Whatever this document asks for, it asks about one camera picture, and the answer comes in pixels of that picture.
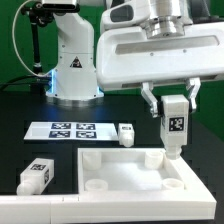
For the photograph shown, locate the white marker base sheet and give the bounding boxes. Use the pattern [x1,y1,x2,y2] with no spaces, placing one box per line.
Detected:
[24,122,118,141]

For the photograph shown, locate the white L-shaped fence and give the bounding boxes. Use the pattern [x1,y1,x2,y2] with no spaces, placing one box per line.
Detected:
[0,157,216,224]

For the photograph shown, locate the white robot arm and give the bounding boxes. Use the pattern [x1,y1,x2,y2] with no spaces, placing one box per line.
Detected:
[51,0,224,115]

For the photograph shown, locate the black camera stand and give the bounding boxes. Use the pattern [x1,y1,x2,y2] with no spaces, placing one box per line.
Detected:
[20,2,54,75]

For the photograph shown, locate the black camera on stand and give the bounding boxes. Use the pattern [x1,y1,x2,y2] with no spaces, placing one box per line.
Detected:
[41,0,80,13]

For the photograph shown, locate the white cable loop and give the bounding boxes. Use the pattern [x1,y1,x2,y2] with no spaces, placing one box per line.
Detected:
[11,0,54,78]

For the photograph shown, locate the black cables on table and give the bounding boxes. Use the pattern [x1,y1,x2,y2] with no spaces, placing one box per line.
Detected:
[0,75,54,92]

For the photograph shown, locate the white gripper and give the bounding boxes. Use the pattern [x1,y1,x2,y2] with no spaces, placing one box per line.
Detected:
[96,0,224,118]

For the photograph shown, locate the white square tabletop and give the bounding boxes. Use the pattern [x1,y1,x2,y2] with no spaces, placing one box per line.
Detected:
[78,148,185,192]

